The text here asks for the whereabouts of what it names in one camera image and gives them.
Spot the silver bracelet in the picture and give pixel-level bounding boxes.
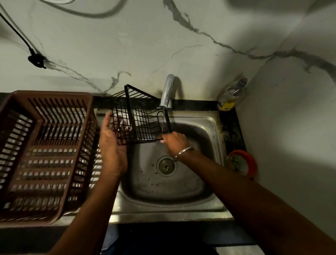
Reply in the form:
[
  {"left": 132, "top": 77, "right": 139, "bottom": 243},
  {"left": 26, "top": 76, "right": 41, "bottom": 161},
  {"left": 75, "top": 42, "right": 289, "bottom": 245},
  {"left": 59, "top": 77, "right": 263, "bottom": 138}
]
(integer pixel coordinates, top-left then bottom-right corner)
[{"left": 173, "top": 146, "right": 194, "bottom": 162}]

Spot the stainless steel sink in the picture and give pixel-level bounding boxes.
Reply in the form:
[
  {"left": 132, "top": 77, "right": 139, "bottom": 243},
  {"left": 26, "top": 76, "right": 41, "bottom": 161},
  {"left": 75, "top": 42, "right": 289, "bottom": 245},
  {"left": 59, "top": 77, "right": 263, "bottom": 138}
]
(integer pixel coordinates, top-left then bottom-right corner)
[{"left": 56, "top": 109, "right": 234, "bottom": 225}]

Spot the clear dish soap bottle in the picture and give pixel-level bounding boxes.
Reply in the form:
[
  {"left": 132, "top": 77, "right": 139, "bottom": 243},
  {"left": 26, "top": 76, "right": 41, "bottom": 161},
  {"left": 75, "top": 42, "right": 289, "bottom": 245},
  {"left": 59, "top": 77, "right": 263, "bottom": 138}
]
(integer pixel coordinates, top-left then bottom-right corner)
[{"left": 217, "top": 77, "right": 248, "bottom": 111}]

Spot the person's right hand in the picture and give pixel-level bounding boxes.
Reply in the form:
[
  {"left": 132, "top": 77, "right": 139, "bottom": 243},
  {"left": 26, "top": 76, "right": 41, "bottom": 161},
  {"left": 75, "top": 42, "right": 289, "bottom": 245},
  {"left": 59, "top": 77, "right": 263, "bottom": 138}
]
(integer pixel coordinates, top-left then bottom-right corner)
[{"left": 160, "top": 131, "right": 194, "bottom": 158}]

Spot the black wire rack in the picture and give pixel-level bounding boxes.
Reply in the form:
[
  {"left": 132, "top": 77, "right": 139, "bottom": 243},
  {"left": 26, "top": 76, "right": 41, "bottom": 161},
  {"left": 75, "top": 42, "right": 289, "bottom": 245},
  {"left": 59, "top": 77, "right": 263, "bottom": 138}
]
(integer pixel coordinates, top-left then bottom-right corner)
[{"left": 110, "top": 84, "right": 173, "bottom": 146}]

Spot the brown plastic dish basket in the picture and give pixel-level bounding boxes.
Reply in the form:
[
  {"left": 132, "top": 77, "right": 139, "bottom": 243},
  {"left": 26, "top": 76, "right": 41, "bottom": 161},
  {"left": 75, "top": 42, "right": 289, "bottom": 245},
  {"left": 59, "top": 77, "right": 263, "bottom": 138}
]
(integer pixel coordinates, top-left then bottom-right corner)
[{"left": 0, "top": 90, "right": 102, "bottom": 228}]

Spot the black power cable with plug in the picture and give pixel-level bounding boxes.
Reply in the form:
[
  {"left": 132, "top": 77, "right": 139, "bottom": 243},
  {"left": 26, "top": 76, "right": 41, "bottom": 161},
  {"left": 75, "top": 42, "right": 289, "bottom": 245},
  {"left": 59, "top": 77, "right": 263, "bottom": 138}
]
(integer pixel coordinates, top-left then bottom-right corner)
[{"left": 0, "top": 12, "right": 47, "bottom": 69}]

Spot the orange round container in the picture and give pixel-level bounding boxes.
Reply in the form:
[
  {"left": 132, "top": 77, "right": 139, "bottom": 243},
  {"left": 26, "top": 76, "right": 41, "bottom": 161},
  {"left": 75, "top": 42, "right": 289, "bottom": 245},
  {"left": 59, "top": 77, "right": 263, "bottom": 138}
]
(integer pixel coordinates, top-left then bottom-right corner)
[{"left": 225, "top": 150, "right": 258, "bottom": 179}]

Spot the chrome faucet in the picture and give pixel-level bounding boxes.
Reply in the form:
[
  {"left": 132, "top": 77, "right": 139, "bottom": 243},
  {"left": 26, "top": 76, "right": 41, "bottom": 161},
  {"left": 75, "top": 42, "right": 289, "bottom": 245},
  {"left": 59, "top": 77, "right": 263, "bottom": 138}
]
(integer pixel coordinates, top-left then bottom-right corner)
[{"left": 159, "top": 74, "right": 175, "bottom": 109}]

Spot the person's left hand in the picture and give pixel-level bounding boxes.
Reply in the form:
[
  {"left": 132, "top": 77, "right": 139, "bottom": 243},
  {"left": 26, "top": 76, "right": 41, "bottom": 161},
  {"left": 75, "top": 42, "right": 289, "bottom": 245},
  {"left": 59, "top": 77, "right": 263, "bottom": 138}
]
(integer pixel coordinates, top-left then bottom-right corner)
[{"left": 98, "top": 111, "right": 132, "bottom": 177}]

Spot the green scrub pad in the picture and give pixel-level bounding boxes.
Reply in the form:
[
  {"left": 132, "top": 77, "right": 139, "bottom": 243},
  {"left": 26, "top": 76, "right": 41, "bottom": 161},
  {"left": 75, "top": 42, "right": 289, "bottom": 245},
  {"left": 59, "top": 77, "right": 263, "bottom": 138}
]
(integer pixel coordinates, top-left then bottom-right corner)
[{"left": 227, "top": 155, "right": 249, "bottom": 176}]

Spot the person's dark clothing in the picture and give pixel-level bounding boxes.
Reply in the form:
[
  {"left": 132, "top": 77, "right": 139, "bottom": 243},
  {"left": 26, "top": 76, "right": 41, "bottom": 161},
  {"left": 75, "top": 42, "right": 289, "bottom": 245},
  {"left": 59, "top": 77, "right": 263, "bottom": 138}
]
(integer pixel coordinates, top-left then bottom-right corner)
[{"left": 101, "top": 223, "right": 255, "bottom": 255}]

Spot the person's right forearm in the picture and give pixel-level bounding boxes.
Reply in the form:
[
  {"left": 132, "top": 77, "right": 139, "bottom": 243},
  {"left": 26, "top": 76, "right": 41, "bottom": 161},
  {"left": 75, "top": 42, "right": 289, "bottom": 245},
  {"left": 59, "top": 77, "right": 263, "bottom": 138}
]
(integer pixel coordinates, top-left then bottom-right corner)
[{"left": 176, "top": 150, "right": 336, "bottom": 255}]

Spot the person's left forearm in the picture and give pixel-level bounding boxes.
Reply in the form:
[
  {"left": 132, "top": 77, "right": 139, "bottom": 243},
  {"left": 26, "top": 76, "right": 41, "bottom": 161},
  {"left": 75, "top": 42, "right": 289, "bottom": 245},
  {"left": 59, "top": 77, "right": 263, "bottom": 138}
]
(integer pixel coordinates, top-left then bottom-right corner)
[{"left": 48, "top": 171, "right": 124, "bottom": 255}]

